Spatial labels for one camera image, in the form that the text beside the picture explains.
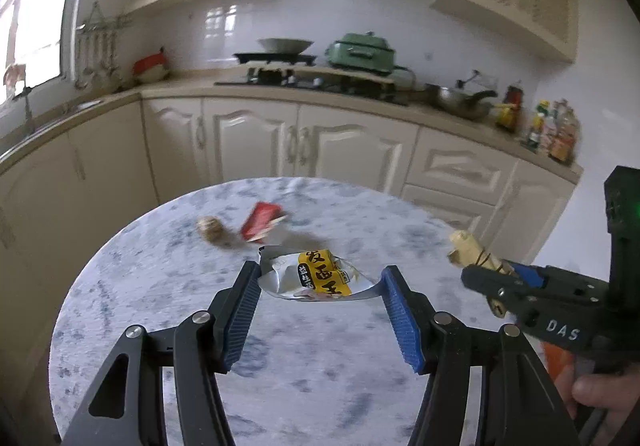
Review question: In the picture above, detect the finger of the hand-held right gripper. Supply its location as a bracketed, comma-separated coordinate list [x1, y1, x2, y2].
[461, 264, 539, 323]
[511, 263, 549, 290]

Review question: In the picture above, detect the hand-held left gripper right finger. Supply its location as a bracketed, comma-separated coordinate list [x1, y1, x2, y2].
[380, 265, 583, 446]

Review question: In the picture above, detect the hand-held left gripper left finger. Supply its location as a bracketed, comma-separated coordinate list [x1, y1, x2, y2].
[60, 261, 263, 446]

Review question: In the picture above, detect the beige paper wrapper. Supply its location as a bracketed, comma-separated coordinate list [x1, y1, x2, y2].
[447, 230, 517, 317]

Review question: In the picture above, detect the silver yellow snack packet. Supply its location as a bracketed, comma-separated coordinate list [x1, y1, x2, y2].
[256, 246, 383, 303]

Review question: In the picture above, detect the person's right hand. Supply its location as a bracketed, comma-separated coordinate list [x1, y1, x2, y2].
[554, 365, 640, 427]

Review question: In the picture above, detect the orange plastic bag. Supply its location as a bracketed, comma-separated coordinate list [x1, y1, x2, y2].
[542, 341, 577, 378]

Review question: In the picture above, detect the small brown round snack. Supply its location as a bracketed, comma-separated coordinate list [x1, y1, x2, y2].
[196, 216, 227, 245]

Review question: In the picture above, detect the red snack packet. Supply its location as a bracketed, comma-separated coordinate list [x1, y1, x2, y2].
[240, 202, 288, 244]

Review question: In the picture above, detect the row of condiment bottles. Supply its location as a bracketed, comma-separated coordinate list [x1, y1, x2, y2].
[495, 80, 581, 163]

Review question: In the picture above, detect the cream kitchen cabinet unit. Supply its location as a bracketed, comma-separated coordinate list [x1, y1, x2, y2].
[0, 70, 585, 287]

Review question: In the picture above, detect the black built-in hob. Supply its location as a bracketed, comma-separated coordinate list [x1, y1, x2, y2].
[215, 78, 408, 105]

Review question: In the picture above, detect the black portable gas stove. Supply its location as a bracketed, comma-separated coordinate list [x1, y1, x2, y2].
[234, 52, 319, 68]

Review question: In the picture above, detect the red white round container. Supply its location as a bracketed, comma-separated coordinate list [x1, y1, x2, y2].
[132, 47, 171, 84]

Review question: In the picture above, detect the green electric cooker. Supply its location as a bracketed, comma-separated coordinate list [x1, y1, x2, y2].
[325, 32, 402, 76]

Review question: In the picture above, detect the grey wok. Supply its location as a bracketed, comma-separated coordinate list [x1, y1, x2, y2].
[257, 38, 315, 55]

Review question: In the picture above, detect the hanging utensil rack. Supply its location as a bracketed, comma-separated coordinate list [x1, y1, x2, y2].
[75, 0, 132, 91]

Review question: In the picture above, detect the pink cloth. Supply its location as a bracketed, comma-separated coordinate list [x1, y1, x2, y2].
[2, 63, 28, 99]

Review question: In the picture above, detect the kitchen window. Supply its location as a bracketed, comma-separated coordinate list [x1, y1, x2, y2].
[0, 0, 91, 94]

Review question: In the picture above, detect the steel pan black handle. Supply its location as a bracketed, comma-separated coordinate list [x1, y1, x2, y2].
[427, 70, 499, 121]

